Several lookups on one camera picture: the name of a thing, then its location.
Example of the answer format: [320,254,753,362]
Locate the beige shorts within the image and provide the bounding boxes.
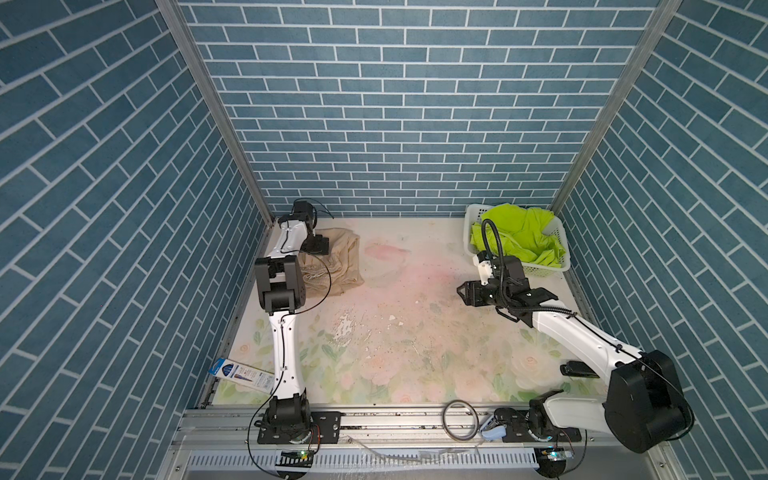
[299,228,364,298]

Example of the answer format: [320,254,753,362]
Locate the lime green shorts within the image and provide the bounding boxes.
[468,204,567,268]

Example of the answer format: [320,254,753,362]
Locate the white plastic basket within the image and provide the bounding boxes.
[462,203,570,278]

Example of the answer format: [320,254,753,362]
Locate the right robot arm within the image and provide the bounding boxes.
[457,252,695,453]

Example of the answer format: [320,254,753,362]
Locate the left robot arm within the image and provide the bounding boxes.
[255,199,328,428]

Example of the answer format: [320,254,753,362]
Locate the small black remote device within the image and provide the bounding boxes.
[560,360,599,379]

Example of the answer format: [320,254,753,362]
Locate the blue white connector plug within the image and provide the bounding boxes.
[480,424,507,442]

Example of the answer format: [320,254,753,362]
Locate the blue white paper box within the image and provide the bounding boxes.
[208,358,276,393]

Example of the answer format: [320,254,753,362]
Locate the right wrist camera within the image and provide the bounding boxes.
[473,251,494,286]

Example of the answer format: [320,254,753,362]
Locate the black corrugated cable hose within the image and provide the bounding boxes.
[480,218,511,283]

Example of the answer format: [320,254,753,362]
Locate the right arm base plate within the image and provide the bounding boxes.
[493,408,583,444]

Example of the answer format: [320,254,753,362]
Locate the black coiled cable loop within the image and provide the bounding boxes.
[442,400,481,443]

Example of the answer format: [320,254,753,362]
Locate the white slotted cable duct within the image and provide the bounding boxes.
[186,448,539,473]

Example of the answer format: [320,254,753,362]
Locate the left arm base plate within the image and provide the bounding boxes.
[255,410,342,446]

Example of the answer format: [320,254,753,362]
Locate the aluminium front rail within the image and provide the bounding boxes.
[157,405,684,479]

